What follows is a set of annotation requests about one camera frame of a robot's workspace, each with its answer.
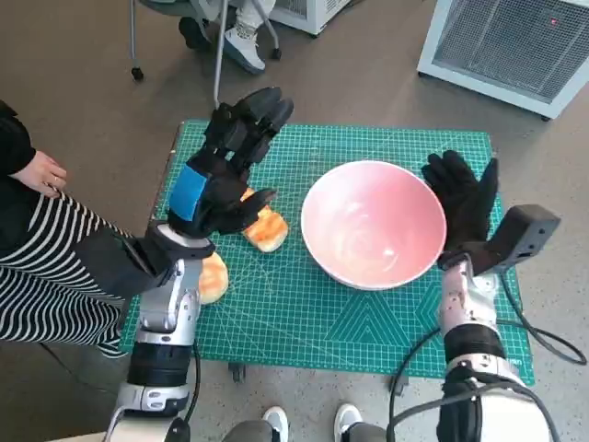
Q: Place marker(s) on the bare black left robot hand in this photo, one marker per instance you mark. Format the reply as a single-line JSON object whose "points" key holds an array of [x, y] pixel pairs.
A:
{"points": [[225, 161]]}

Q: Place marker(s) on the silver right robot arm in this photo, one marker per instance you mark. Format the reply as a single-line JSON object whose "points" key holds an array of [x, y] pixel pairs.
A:
{"points": [[469, 304]]}

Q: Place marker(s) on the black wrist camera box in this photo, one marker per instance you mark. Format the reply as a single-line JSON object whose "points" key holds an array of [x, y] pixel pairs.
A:
{"points": [[524, 230], [110, 262]]}

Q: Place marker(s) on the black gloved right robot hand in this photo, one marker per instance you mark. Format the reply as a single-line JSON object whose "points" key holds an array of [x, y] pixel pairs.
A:
{"points": [[465, 207]]}

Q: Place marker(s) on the white cabinet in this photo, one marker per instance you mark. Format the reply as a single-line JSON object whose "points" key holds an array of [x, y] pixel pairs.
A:
{"points": [[317, 18]]}

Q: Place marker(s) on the black table caster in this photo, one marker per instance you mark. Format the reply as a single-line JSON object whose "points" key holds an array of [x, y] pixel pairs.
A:
{"points": [[399, 385], [237, 372]]}

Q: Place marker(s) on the green cutting mat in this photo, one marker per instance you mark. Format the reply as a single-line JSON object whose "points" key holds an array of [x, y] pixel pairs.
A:
{"points": [[285, 322]]}

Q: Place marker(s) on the long striped toy bread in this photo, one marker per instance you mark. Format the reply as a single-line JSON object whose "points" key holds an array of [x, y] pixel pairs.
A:
{"points": [[271, 232]]}

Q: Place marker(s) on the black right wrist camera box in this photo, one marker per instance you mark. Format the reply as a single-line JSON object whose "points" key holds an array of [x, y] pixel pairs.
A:
{"points": [[524, 230]]}

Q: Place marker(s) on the white unit with metal grille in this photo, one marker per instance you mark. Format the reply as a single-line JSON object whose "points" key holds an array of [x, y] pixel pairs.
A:
{"points": [[506, 46]]}

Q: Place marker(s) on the grey chair with casters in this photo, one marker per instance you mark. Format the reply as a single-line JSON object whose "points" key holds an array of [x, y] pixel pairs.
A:
{"points": [[219, 64]]}

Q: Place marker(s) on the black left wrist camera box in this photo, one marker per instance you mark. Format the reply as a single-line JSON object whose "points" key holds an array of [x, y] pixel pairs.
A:
{"points": [[110, 262]]}

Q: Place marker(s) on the round toy bread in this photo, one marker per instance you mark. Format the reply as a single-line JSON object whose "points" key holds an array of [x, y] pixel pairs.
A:
{"points": [[214, 281]]}

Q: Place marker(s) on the person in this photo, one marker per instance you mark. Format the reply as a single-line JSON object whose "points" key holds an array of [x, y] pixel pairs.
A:
{"points": [[244, 43], [46, 276]]}

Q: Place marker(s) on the robot right leg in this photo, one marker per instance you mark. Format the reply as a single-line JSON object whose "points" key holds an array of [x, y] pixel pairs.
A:
{"points": [[347, 419]]}

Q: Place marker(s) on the pink bowl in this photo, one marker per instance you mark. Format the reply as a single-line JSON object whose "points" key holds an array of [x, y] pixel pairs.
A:
{"points": [[368, 221]]}

